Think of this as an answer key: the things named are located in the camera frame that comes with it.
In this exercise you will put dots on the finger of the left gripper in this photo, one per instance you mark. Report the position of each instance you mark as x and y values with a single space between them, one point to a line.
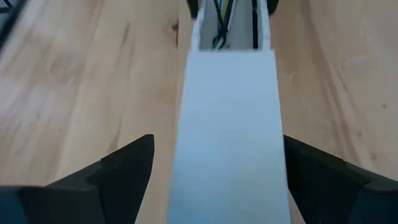
273 6
192 7

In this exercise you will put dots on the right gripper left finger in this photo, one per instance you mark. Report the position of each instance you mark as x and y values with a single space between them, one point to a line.
93 193

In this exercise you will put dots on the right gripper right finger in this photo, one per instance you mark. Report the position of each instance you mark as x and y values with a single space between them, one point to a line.
335 193

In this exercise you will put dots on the white slotted wiring duct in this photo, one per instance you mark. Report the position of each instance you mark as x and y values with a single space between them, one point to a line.
211 31

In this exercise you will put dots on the white duct cover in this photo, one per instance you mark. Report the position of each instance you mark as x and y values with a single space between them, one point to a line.
230 140

